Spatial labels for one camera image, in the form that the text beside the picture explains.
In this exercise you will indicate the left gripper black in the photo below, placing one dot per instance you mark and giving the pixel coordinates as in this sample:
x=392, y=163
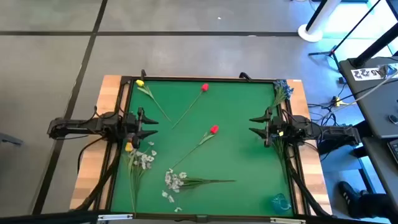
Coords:
x=132, y=124

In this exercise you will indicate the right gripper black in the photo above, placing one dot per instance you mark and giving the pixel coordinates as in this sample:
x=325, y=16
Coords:
x=278, y=126

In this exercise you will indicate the yellow artificial tulip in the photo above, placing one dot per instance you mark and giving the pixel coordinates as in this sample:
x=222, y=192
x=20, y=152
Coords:
x=129, y=147
x=140, y=83

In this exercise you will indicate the white artificial flower bunch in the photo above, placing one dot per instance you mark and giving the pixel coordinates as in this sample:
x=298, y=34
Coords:
x=143, y=158
x=174, y=183

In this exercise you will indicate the blue artificial flower bunch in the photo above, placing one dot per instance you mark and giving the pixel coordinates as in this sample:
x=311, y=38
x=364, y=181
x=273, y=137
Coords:
x=281, y=88

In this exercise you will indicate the red tulip with leaves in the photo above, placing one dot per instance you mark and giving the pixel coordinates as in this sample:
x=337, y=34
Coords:
x=214, y=129

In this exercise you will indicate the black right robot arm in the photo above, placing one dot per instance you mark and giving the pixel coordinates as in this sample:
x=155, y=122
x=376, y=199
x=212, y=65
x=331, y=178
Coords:
x=326, y=132

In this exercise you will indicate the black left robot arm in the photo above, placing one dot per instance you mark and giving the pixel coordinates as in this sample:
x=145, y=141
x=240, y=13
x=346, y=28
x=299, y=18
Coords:
x=81, y=126

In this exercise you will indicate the teal translucent vase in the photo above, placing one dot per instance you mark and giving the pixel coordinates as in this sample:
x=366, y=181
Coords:
x=280, y=203

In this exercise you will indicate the green table mat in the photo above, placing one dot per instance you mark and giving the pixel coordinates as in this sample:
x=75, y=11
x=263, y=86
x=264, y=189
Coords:
x=233, y=161

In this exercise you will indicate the black clamp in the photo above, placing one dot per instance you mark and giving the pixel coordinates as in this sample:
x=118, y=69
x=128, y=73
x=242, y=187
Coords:
x=143, y=74
x=245, y=75

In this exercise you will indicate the loose white blossom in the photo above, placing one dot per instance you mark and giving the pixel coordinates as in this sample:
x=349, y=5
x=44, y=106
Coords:
x=171, y=199
x=178, y=209
x=164, y=193

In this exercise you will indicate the red tulip with bare stem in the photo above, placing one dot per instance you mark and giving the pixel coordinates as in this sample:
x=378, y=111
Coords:
x=204, y=87

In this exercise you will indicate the thin black tripod stand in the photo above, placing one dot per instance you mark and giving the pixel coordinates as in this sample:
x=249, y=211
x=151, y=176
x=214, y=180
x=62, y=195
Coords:
x=320, y=53

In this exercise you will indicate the white pillar with round base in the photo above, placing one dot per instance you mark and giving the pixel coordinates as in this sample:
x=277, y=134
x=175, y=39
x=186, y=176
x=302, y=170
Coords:
x=314, y=31

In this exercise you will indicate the person's shoe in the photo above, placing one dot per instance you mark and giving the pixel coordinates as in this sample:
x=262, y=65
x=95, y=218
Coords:
x=348, y=191

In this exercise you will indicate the white printed paper label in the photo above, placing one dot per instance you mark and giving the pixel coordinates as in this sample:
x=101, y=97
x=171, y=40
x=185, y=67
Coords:
x=362, y=74

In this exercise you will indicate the dark grey desk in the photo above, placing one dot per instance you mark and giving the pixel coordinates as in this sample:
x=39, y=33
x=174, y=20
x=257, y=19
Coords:
x=373, y=102

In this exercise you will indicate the black slanted pole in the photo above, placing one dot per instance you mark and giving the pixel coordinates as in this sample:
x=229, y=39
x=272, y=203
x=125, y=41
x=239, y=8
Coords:
x=315, y=17

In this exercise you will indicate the grey desk with keyboard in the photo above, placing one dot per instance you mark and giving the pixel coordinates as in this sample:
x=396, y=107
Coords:
x=381, y=168

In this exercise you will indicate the dark computer mouse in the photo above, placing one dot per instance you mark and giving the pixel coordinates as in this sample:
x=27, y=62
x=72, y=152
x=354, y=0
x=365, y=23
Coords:
x=393, y=119

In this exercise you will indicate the black keyboard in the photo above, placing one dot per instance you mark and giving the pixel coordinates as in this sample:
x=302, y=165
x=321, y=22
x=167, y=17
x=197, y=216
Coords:
x=394, y=151

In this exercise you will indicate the grey chair leg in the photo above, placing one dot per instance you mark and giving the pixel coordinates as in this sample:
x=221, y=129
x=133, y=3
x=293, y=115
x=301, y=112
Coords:
x=11, y=140

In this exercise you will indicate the thick black beam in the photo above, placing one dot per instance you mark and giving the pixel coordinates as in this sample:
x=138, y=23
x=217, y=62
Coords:
x=376, y=45

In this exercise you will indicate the person's leg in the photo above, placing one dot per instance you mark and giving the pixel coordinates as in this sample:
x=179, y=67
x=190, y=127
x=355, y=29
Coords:
x=376, y=207

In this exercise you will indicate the silver metal bracket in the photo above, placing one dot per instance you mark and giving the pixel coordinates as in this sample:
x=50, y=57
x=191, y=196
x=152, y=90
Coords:
x=115, y=217
x=287, y=220

